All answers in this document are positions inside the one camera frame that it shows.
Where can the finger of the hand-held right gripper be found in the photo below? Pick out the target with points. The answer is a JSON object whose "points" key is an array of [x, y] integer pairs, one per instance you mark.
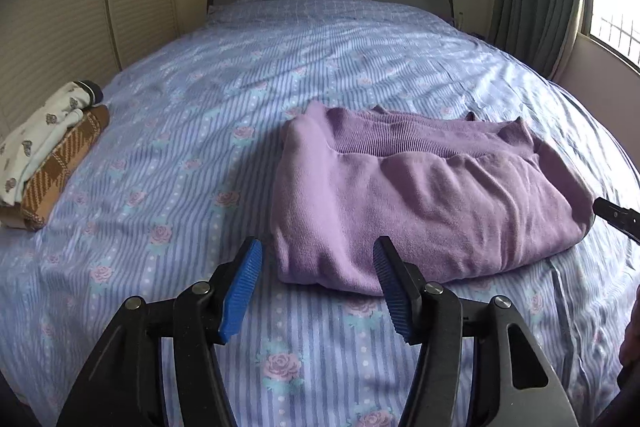
{"points": [[620, 217]]}

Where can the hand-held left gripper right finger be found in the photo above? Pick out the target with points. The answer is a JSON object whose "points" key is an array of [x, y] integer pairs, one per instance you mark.
{"points": [[392, 287]]}

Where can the white louvered wardrobe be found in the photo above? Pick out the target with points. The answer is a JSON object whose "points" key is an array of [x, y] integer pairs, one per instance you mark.
{"points": [[60, 7]]}

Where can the purple sweatshirt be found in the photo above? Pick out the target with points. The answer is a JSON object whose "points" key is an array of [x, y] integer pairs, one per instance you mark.
{"points": [[425, 207]]}

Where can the blue floral striped duvet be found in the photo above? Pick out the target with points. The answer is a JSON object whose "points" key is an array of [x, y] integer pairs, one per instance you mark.
{"points": [[200, 107]]}

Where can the brown plaid folded garment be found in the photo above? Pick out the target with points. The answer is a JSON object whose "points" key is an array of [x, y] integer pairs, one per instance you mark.
{"points": [[60, 172]]}

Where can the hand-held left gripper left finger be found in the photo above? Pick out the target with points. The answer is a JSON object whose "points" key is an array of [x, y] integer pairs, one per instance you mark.
{"points": [[242, 287]]}

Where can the white printed folded garment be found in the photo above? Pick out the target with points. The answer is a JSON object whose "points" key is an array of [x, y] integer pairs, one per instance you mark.
{"points": [[40, 132]]}

